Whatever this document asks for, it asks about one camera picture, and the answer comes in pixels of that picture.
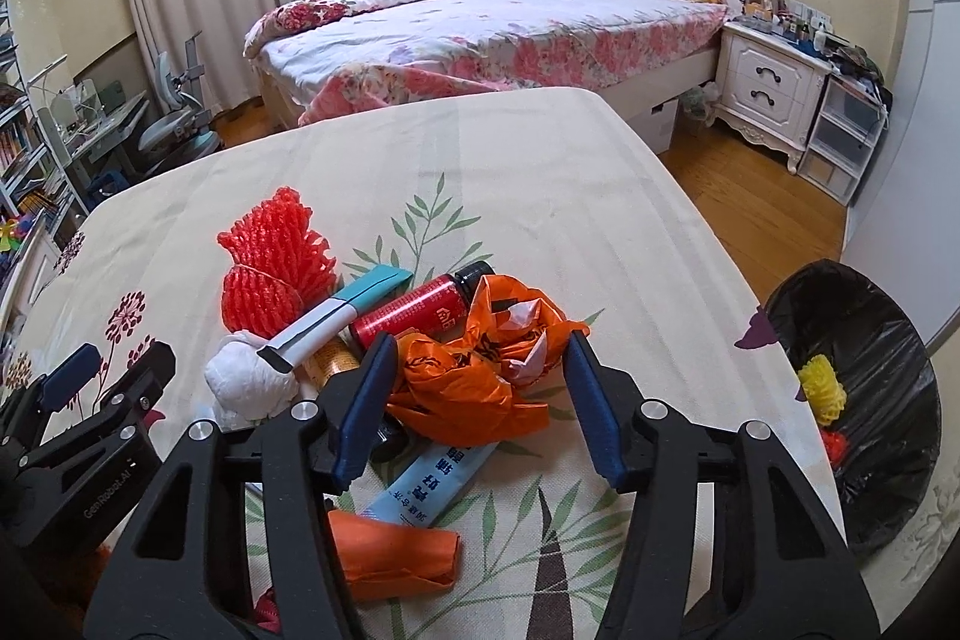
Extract white wardrobe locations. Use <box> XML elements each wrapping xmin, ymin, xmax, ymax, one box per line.
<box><xmin>840</xmin><ymin>0</ymin><xmax>960</xmax><ymax>348</ymax></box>

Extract grey study desk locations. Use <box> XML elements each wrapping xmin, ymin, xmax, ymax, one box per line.
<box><xmin>56</xmin><ymin>81</ymin><xmax>151</xmax><ymax>195</ymax></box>

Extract orange folded bag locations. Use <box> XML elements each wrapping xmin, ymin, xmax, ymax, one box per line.
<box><xmin>326</xmin><ymin>509</ymin><xmax>462</xmax><ymax>603</ymax></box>

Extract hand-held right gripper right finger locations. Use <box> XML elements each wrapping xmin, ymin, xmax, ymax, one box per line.
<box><xmin>564</xmin><ymin>332</ymin><xmax>882</xmax><ymax>640</ymax></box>

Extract yellow bottle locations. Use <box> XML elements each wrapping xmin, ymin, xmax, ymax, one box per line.
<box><xmin>300</xmin><ymin>340</ymin><xmax>362</xmax><ymax>393</ymax></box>

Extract grey office chair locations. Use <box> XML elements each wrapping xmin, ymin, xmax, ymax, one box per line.
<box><xmin>139</xmin><ymin>31</ymin><xmax>224</xmax><ymax>163</ymax></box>

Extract clutter of small bottles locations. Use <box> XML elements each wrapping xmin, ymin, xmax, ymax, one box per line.
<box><xmin>739</xmin><ymin>0</ymin><xmax>835</xmax><ymax>50</ymax></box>

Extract white storage box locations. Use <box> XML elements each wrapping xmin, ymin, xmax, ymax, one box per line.
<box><xmin>622</xmin><ymin>96</ymin><xmax>681</xmax><ymax>154</ymax></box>

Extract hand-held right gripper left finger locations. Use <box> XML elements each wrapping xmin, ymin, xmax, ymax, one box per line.
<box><xmin>86</xmin><ymin>332</ymin><xmax>398</xmax><ymax>640</ymax></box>

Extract trash bin with black liner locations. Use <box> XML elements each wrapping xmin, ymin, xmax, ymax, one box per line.
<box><xmin>765</xmin><ymin>259</ymin><xmax>942</xmax><ymax>566</ymax></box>

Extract white bookshelf with books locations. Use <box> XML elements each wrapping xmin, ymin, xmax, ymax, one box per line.
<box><xmin>0</xmin><ymin>0</ymin><xmax>92</xmax><ymax>251</ymax></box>

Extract red can with black cap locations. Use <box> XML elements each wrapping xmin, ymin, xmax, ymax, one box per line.
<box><xmin>349</xmin><ymin>261</ymin><xmax>496</xmax><ymax>352</ymax></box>

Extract white tufted bed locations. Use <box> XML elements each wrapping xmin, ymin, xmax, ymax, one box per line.
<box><xmin>244</xmin><ymin>0</ymin><xmax>755</xmax><ymax>155</ymax></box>

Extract teal and white tube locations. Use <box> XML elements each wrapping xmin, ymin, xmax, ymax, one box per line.
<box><xmin>259</xmin><ymin>265</ymin><xmax>415</xmax><ymax>375</ymax></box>

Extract colourful toys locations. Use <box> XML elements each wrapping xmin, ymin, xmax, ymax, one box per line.
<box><xmin>0</xmin><ymin>218</ymin><xmax>37</xmax><ymax>253</ymax></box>

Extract white low cabinet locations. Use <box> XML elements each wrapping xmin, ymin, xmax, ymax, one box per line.
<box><xmin>0</xmin><ymin>227</ymin><xmax>62</xmax><ymax>330</ymax></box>

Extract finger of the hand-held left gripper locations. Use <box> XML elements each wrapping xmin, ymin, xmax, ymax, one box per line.
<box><xmin>0</xmin><ymin>344</ymin><xmax>103</xmax><ymax>453</ymax></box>
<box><xmin>26</xmin><ymin>340</ymin><xmax>178</xmax><ymax>461</ymax></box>

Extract large red foam fruit net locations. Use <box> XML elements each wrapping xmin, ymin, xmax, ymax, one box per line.
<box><xmin>216</xmin><ymin>186</ymin><xmax>336</xmax><ymax>311</ymax></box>

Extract yellow foam fruit net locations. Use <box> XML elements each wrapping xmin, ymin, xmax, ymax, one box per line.
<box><xmin>796</xmin><ymin>355</ymin><xmax>848</xmax><ymax>427</ymax></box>

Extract clear plastic drawer unit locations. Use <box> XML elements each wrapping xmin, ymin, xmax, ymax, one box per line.
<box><xmin>799</xmin><ymin>74</ymin><xmax>892</xmax><ymax>206</ymax></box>

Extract small red foam fruit net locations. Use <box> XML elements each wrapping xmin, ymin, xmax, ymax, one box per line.
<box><xmin>221</xmin><ymin>263</ymin><xmax>301</xmax><ymax>341</ymax></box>

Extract white nightstand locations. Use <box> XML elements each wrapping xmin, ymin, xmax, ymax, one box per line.
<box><xmin>709</xmin><ymin>21</ymin><xmax>833</xmax><ymax>176</ymax></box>

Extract white tissue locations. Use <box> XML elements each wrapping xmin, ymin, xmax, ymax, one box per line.
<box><xmin>205</xmin><ymin>329</ymin><xmax>301</xmax><ymax>431</ymax></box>

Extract light blue paper packet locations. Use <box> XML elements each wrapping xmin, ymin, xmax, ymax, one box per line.
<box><xmin>358</xmin><ymin>437</ymin><xmax>500</xmax><ymax>528</ymax></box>

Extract orange plastic bag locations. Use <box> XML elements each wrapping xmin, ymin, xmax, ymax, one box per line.
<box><xmin>384</xmin><ymin>274</ymin><xmax>593</xmax><ymax>447</ymax></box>

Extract floral printed tablecloth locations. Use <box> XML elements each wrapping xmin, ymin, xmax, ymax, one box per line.
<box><xmin>0</xmin><ymin>87</ymin><xmax>852</xmax><ymax>640</ymax></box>

